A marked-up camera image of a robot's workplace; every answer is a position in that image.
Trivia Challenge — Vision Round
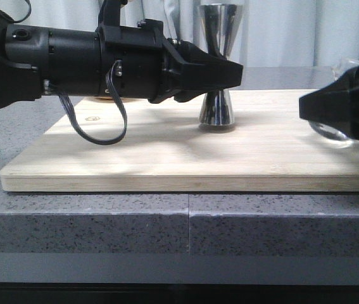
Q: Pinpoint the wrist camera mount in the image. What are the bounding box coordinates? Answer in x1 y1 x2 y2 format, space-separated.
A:
98 0 128 27

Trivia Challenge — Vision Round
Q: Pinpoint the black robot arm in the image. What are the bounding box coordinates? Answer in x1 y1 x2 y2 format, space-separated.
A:
0 1 242 109

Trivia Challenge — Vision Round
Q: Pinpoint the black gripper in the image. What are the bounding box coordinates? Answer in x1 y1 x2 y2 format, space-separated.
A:
299 66 359 140
97 19 243 103

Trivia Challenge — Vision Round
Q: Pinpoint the clear glass beaker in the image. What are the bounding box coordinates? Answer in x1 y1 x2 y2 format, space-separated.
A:
308 59 359 141

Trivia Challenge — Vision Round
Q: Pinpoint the black looped cable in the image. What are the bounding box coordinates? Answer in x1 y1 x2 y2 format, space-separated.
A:
44 60 128 146

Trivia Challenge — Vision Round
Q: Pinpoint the steel double jigger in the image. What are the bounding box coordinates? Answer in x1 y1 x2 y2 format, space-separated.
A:
197 3 245 127

